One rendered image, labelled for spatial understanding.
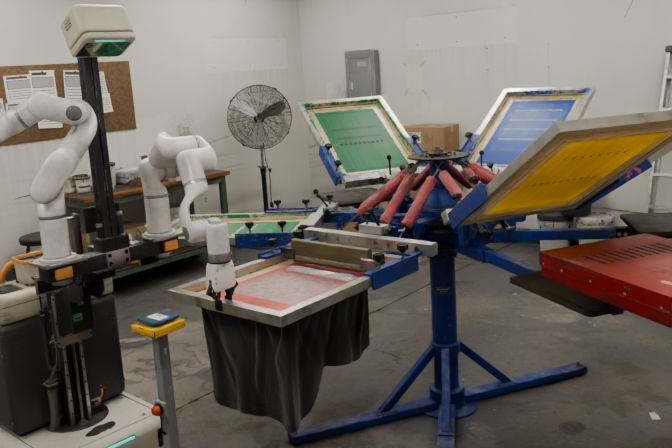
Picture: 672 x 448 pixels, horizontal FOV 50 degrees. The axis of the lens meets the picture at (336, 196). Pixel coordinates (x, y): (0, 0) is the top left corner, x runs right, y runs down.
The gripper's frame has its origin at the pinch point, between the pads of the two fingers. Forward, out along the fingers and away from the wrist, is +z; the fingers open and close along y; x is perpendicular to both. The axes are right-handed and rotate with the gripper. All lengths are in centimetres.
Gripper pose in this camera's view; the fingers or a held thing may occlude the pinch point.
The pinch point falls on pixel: (223, 303)
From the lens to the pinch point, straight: 257.0
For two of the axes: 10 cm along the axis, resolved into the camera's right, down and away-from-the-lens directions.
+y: -6.3, 1.7, -7.5
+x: 7.7, 0.6, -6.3
